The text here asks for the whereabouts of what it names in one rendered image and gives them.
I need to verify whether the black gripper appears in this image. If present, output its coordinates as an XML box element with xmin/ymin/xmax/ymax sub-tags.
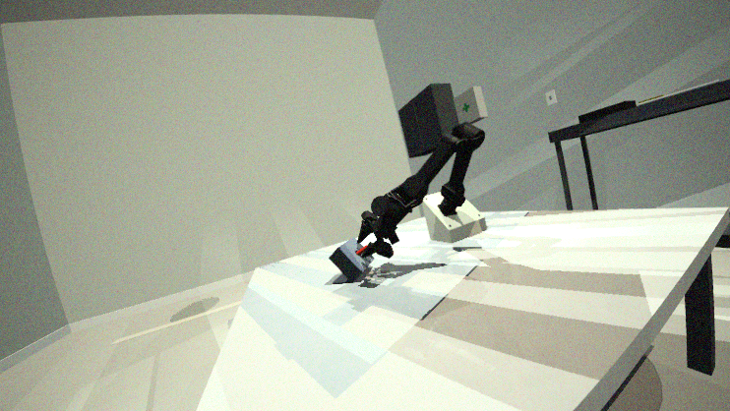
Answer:
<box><xmin>357</xmin><ymin>210</ymin><xmax>397</xmax><ymax>259</ymax></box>

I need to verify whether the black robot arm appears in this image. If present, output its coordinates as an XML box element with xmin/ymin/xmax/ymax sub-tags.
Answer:
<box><xmin>371</xmin><ymin>122</ymin><xmax>485</xmax><ymax>224</ymax></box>

